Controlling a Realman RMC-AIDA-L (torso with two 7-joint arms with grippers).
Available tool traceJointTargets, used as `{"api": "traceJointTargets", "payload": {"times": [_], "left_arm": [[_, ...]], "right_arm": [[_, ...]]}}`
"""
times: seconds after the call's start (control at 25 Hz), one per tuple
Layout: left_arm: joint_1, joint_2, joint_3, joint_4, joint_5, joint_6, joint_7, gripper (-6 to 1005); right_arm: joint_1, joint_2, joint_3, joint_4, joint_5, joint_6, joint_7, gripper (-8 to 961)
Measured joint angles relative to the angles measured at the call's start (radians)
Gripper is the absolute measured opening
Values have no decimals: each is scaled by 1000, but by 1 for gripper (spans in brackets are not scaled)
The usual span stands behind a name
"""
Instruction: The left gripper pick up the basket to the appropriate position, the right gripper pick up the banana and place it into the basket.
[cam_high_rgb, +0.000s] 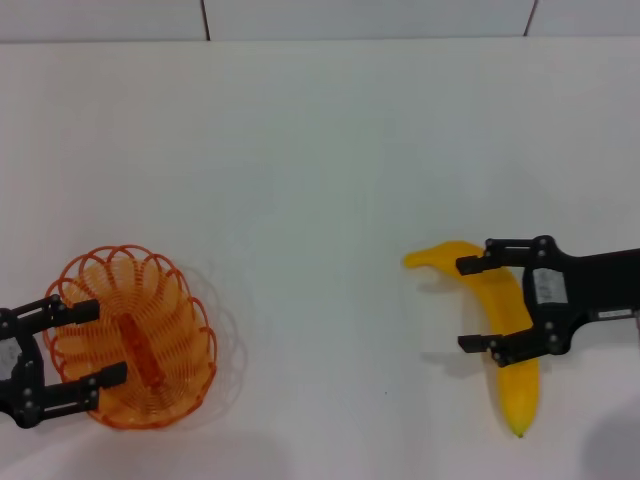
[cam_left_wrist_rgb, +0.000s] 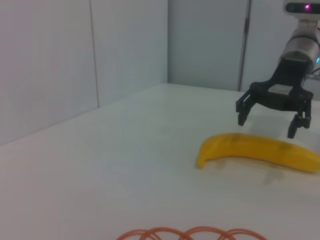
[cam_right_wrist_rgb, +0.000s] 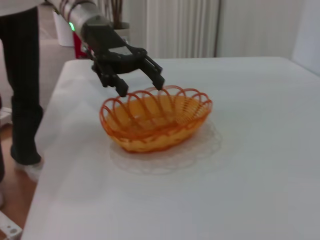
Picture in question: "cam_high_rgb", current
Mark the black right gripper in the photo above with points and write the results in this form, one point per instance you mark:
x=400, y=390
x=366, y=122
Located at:
x=595, y=280

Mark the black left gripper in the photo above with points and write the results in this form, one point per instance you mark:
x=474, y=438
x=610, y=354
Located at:
x=17, y=365

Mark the yellow banana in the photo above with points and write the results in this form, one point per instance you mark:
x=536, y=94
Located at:
x=500, y=305

